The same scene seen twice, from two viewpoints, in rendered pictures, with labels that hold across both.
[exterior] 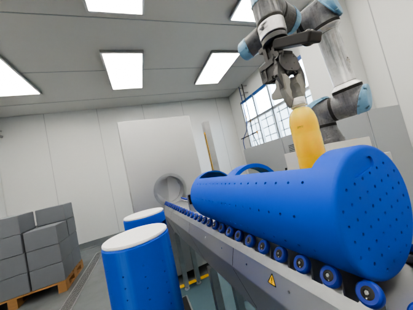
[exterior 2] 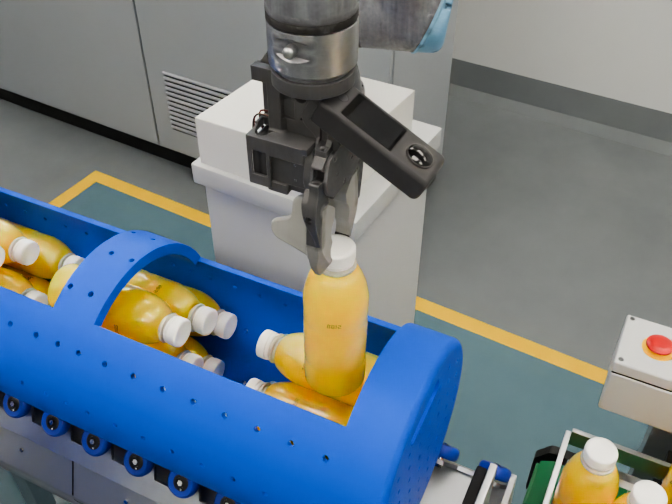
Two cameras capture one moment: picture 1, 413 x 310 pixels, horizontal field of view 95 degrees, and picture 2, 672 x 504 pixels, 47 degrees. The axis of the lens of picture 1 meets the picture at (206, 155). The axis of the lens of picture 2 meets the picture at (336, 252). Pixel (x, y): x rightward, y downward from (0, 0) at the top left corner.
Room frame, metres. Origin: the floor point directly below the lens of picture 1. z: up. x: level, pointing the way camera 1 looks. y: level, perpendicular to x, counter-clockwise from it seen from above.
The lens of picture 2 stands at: (0.07, 0.09, 1.88)
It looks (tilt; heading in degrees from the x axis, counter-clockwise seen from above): 41 degrees down; 320
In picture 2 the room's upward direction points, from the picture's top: straight up
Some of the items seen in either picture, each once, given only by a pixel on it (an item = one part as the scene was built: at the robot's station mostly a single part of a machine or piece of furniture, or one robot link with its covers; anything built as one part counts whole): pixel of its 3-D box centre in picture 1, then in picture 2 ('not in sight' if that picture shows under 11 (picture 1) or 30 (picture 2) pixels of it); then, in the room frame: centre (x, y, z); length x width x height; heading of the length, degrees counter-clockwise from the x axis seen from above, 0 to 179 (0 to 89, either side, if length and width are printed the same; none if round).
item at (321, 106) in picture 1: (321, 112); not in sight; (0.96, -0.62, 1.40); 0.13 x 0.12 x 0.14; 38
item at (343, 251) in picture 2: (297, 101); (336, 251); (0.51, -0.28, 1.38); 0.04 x 0.04 x 0.02
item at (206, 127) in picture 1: (224, 207); not in sight; (1.85, -0.06, 0.85); 0.06 x 0.06 x 1.70; 24
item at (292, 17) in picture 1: (279, 22); not in sight; (0.61, -0.33, 1.68); 0.11 x 0.11 x 0.08; 38
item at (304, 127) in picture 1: (306, 136); (335, 320); (0.51, -0.28, 1.28); 0.07 x 0.07 x 0.19
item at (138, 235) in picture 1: (136, 235); not in sight; (0.87, 0.39, 1.03); 0.28 x 0.28 x 0.01
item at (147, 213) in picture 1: (144, 213); not in sight; (1.40, 0.54, 1.03); 0.28 x 0.28 x 0.01
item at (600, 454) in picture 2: not in sight; (600, 453); (0.28, -0.50, 1.09); 0.04 x 0.04 x 0.02
